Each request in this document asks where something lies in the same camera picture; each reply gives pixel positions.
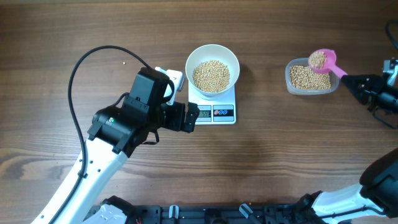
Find pink plastic measuring scoop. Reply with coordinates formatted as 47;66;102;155
308;49;347;78

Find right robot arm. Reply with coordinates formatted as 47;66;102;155
292;75;397;223

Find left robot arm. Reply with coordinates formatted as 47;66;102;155
34;67;199;223

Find white digital kitchen scale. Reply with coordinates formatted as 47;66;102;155
188;84;237;125

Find soybeans in bowl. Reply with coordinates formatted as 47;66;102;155
193;60;230;93

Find white bowl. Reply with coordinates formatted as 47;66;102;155
185;44;240;97

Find soybeans in container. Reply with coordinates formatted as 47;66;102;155
289;65;331;90

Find clear plastic container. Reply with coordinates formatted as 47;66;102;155
285;58;340;95

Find black left camera cable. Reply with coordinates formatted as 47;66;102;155
55;45;153;224

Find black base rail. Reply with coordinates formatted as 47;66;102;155
83;203;299;224

